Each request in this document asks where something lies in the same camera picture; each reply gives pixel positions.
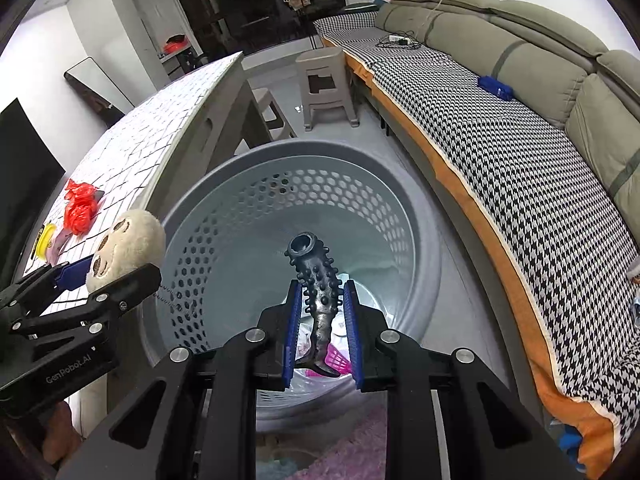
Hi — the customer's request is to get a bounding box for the dark cushion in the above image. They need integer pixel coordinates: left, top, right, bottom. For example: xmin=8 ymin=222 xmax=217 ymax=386
xmin=342 ymin=0 xmax=391 ymax=15

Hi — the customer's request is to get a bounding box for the grey plastic stool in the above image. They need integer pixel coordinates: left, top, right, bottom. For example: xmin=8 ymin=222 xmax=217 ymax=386
xmin=295 ymin=46 xmax=360 ymax=132

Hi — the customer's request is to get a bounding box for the houndstooth sofa cover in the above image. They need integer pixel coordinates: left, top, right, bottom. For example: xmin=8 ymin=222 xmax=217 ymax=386
xmin=312 ymin=12 xmax=640 ymax=478

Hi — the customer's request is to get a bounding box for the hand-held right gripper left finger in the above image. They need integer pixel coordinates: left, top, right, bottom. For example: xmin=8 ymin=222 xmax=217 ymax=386
xmin=57 ymin=280 xmax=304 ymax=480

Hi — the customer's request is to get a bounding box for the grey table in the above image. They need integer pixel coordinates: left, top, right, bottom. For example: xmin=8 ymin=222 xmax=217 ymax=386
xmin=145 ymin=52 xmax=273 ymax=211

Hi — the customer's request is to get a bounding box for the blue cloth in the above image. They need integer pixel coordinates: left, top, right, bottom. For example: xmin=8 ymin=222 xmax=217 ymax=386
xmin=557 ymin=425 xmax=583 ymax=456

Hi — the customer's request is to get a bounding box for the black flat television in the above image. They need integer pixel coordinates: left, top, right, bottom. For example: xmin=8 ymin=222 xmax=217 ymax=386
xmin=0 ymin=97 xmax=67 ymax=286

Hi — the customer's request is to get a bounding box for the grey side desk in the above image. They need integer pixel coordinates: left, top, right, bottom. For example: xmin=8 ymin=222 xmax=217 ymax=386
xmin=160 ymin=47 xmax=211 ymax=78

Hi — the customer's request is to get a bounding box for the yellow plastic lid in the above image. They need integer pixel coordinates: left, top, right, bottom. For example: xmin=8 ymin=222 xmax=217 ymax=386
xmin=31 ymin=223 xmax=60 ymax=261

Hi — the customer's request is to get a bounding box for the red plastic bag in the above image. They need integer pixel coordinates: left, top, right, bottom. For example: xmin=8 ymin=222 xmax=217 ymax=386
xmin=64 ymin=179 xmax=103 ymax=237

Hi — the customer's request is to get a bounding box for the white power strip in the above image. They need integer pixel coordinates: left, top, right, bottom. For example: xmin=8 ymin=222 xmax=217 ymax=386
xmin=377 ymin=34 xmax=421 ymax=51

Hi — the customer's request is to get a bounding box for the pink plastic mesh basket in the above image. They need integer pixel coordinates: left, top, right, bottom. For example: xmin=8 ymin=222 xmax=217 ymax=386
xmin=320 ymin=347 xmax=351 ymax=373

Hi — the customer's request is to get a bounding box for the blue object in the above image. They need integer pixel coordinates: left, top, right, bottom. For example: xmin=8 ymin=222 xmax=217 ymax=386
xmin=477 ymin=75 xmax=513 ymax=101

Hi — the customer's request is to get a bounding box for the beige plush doll head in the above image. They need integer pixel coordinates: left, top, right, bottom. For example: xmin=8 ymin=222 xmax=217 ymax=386
xmin=86 ymin=210 xmax=167 ymax=295

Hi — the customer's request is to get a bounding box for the black spiked rubber toy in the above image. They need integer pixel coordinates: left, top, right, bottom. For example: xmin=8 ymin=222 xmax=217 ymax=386
xmin=285 ymin=232 xmax=351 ymax=378

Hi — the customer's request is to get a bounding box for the beige plastic stool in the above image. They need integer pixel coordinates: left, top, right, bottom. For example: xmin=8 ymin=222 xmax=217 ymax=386
xmin=250 ymin=87 xmax=298 ymax=143

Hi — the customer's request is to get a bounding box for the person's left hand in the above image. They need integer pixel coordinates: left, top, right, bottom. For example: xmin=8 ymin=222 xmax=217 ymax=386
xmin=40 ymin=400 xmax=83 ymax=466

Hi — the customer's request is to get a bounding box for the pink snack packet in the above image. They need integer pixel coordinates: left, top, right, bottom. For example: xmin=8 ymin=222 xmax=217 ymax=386
xmin=49 ymin=230 xmax=73 ymax=266

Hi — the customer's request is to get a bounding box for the grey perforated laundry basket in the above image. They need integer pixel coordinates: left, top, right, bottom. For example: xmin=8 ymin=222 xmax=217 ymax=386
xmin=140 ymin=141 xmax=443 ymax=436

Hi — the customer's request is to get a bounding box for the leaning floor mirror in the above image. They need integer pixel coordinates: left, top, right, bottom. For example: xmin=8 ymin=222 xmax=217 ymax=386
xmin=64 ymin=57 xmax=128 ymax=128

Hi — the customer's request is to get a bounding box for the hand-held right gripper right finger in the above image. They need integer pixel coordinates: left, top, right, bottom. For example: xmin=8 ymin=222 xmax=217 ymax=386
xmin=342 ymin=279 xmax=583 ymax=480

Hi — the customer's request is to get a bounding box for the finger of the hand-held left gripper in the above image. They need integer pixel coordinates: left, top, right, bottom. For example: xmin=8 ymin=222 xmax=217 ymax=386
xmin=0 ymin=255 xmax=96 ymax=318
xmin=10 ymin=262 xmax=163 ymax=343

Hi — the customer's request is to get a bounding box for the olive green sofa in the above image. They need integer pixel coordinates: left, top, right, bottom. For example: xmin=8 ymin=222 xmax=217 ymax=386
xmin=372 ymin=0 xmax=640 ymax=281

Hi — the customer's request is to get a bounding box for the pink fluffy rug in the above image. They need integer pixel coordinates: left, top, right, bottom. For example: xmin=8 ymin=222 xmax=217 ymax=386
xmin=255 ymin=402 xmax=391 ymax=480

